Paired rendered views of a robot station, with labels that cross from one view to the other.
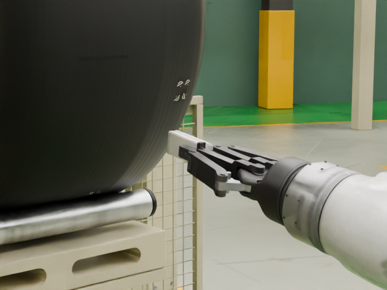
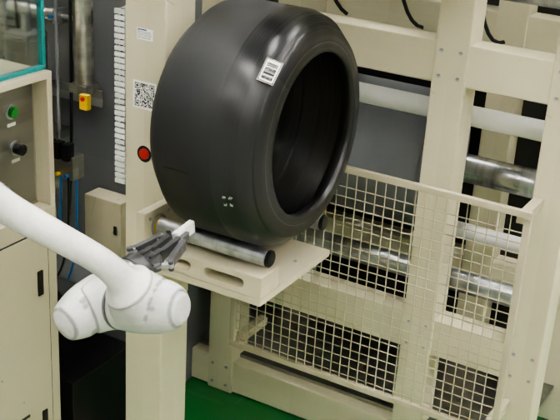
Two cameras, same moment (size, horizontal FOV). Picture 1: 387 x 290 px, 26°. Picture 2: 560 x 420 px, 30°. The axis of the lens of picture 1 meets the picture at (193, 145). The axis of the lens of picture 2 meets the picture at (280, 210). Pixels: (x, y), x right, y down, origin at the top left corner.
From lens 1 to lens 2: 2.30 m
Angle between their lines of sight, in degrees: 67
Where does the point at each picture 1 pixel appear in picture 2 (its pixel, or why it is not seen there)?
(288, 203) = not seen: hidden behind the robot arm
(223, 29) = not seen: outside the picture
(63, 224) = (209, 246)
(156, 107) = (214, 205)
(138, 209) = (253, 259)
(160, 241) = (257, 283)
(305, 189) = not seen: hidden behind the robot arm
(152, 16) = (201, 157)
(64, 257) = (200, 262)
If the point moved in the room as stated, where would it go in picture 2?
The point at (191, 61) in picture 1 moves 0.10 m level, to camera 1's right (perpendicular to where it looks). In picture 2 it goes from (229, 187) to (243, 204)
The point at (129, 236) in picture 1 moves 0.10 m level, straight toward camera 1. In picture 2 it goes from (240, 270) to (202, 276)
